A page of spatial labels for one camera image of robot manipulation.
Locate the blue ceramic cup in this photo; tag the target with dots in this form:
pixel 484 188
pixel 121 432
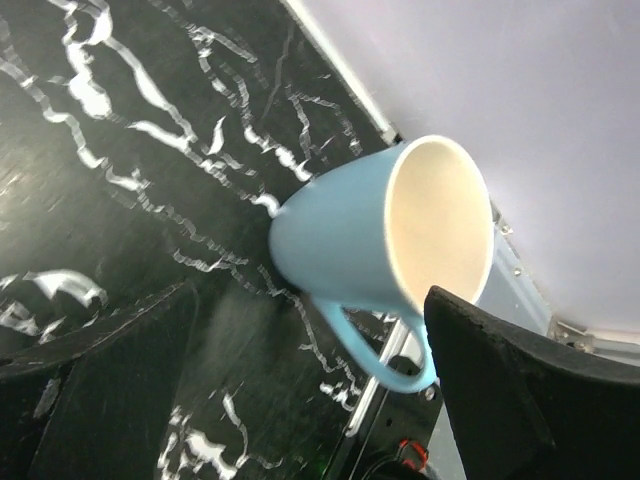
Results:
pixel 377 233

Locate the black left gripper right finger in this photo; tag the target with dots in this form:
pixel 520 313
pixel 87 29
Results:
pixel 522 406

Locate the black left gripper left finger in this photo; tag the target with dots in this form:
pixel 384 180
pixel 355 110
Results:
pixel 95 403

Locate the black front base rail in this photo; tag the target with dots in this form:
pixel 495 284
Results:
pixel 392 439

